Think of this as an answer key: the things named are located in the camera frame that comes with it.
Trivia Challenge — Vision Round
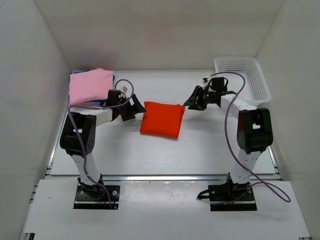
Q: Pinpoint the white perforated plastic basket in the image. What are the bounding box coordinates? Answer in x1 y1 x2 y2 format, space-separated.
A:
214 56 272 106

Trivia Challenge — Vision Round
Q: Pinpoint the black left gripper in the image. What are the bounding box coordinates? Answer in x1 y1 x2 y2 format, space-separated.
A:
117 94 147 122

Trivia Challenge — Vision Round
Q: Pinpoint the pink folded t shirt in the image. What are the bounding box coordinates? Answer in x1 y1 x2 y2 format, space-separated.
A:
69 68 114 105

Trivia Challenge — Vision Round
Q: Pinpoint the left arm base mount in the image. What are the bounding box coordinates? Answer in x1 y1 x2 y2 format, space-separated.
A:
73 177 121 210

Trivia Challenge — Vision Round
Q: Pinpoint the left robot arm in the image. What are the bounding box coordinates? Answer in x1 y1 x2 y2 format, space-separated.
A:
59 89 147 201

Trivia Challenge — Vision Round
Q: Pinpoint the blue folded t shirt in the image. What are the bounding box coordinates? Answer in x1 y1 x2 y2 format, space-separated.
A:
67 70 117 104

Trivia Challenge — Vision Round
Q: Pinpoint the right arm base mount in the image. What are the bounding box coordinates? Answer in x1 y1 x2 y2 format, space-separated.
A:
197 179 258 212

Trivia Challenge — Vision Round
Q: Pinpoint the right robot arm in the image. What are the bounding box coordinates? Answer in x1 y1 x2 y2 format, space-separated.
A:
184 77 273 200

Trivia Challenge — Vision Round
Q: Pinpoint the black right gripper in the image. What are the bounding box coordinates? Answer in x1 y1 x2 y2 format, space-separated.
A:
184 86 216 111

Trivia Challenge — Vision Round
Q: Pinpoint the orange t shirt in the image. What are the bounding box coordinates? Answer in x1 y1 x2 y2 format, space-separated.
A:
140 101 185 140

